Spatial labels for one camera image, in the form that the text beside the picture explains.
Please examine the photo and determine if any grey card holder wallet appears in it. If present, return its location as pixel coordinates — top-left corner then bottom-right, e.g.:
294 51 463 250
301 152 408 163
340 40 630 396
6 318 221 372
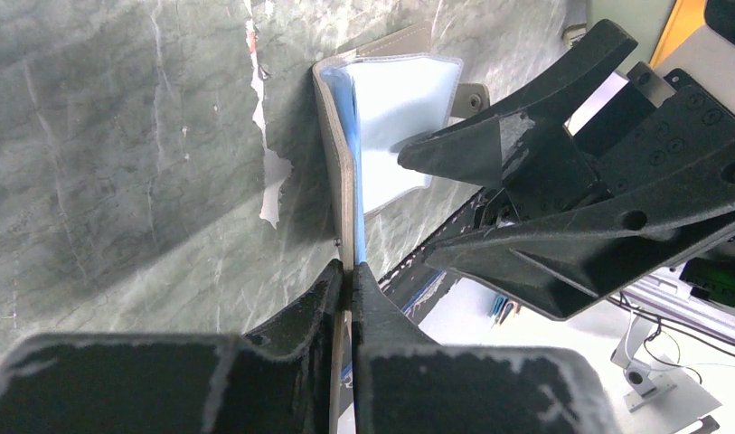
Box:
312 22 490 271

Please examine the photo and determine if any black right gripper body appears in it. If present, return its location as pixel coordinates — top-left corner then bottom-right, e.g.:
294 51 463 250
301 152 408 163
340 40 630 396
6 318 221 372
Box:
480 64 735 227

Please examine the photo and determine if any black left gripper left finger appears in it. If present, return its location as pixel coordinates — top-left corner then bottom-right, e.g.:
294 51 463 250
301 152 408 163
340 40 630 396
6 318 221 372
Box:
0 260 344 433

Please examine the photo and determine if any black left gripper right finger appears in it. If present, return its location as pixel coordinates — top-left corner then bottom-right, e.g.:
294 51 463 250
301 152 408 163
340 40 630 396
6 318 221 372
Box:
352 263 619 433

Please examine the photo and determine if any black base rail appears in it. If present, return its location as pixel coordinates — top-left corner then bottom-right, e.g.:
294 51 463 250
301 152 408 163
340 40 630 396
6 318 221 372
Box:
378 188 499 315

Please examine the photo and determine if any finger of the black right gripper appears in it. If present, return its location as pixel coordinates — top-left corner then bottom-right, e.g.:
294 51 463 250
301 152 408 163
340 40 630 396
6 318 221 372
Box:
398 19 637 189
423 139 735 321

